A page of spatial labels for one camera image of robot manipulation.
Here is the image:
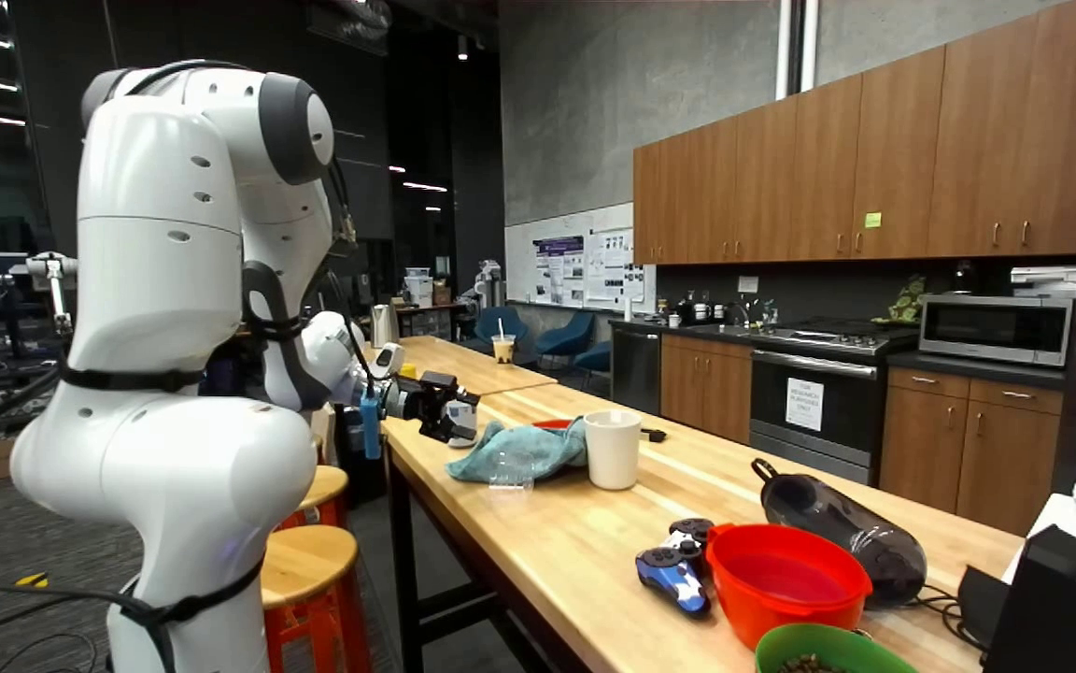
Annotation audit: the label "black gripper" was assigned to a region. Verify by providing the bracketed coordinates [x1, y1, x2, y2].
[401, 372, 480, 444]

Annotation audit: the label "blue teal cloth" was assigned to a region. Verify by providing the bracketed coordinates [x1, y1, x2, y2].
[443, 415, 594, 490]

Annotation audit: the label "white paper cup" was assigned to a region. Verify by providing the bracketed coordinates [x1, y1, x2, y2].
[584, 410, 647, 493]

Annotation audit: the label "grey cylinder canister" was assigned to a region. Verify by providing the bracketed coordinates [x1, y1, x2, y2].
[366, 298, 401, 351]

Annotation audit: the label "blue lounge chair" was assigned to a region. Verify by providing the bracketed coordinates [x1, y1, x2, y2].
[474, 307, 600, 372]

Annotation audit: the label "orange stool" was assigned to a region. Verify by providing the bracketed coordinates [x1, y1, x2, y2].
[280, 460, 355, 536]
[259, 521, 373, 673]

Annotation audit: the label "black dishwasher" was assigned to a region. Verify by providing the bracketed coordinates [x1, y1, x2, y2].
[609, 317, 666, 415]

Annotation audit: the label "brown base cabinet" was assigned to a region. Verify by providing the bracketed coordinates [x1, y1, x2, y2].
[879, 368, 1069, 540]
[658, 333, 756, 444]

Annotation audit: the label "blue and black device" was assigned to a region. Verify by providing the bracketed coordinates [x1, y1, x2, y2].
[630, 516, 716, 620]

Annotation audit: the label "white paper on oven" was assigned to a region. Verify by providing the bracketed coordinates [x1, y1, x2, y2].
[782, 374, 830, 438]

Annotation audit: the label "red plastic bowl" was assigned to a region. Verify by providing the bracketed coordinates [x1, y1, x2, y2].
[701, 521, 879, 652]

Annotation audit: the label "black oven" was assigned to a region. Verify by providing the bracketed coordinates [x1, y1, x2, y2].
[746, 329, 890, 485]

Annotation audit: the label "black mesh bag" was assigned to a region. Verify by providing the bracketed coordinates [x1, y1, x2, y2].
[746, 457, 929, 609]

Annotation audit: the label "green bowl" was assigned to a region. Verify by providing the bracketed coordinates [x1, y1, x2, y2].
[751, 620, 919, 673]

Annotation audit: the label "green potted plant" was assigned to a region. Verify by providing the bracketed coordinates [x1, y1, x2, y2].
[885, 275, 935, 329]

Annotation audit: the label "silver microwave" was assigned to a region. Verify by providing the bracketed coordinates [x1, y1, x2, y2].
[915, 293, 1076, 372]

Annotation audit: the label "white item on microwave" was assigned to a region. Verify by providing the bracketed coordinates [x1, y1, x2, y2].
[1003, 261, 1076, 302]

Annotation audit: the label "black speaker box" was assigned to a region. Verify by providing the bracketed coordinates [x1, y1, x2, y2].
[981, 521, 1076, 673]

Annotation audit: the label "wooden table with black frame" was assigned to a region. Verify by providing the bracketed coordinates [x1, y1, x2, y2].
[391, 333, 561, 404]
[377, 381, 1028, 673]

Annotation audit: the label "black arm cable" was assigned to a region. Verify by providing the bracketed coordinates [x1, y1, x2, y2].
[235, 258, 330, 415]

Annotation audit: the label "brown wooden wall cabinets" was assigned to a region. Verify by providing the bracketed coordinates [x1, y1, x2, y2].
[626, 0, 1076, 271]

